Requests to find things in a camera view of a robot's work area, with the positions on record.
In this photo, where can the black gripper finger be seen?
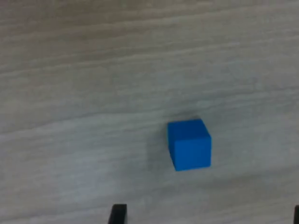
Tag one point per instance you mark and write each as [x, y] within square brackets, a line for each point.
[118, 214]
[296, 215]

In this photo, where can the blue cube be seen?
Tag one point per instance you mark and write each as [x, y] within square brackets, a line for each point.
[190, 149]

